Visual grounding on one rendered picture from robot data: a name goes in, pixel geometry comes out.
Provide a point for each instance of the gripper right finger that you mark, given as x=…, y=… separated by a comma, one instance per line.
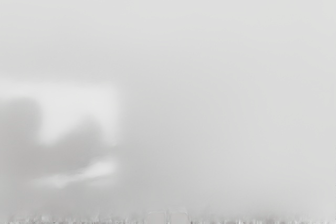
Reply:
x=179, y=218

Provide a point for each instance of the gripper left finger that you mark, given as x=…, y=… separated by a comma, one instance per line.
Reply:
x=156, y=218

